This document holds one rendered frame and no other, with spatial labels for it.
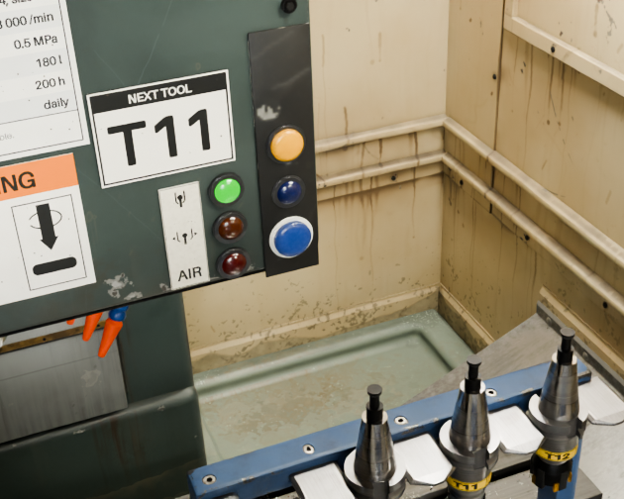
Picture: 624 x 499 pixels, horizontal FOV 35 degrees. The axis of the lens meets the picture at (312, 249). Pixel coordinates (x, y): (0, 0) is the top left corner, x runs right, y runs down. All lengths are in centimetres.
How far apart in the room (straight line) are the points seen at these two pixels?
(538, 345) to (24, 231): 130
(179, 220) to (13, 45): 18
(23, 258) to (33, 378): 87
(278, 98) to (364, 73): 124
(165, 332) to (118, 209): 92
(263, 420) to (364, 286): 37
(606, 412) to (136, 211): 62
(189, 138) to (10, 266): 15
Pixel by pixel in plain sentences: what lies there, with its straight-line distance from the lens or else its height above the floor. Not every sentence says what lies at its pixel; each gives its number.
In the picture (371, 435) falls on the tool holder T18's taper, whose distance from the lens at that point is 100.
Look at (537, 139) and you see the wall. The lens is 181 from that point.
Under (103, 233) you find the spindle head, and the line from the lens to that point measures 73.
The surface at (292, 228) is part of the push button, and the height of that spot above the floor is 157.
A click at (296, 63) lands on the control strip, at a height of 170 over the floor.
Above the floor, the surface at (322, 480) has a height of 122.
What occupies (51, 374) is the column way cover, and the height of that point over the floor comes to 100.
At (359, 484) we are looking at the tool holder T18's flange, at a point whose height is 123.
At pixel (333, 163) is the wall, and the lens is 201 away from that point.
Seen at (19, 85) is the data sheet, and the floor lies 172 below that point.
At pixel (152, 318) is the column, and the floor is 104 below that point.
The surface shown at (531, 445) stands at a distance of 110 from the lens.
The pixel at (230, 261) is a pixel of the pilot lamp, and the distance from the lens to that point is 77.
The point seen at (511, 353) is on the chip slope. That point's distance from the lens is 188.
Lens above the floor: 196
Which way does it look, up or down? 32 degrees down
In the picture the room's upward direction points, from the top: 3 degrees counter-clockwise
